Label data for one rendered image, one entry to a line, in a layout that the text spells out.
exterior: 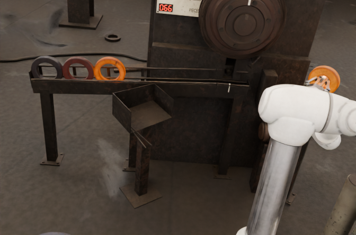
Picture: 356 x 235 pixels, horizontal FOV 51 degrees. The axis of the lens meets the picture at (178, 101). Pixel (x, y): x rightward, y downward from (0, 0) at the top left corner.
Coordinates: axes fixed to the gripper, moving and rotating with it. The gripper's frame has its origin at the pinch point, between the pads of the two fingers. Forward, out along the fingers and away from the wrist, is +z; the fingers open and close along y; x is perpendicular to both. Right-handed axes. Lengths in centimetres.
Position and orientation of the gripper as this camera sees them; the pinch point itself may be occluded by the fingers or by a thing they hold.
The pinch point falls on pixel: (324, 77)
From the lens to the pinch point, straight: 209.9
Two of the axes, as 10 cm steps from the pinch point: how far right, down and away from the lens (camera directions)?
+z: 5.7, -4.2, 7.0
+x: 0.7, -8.3, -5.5
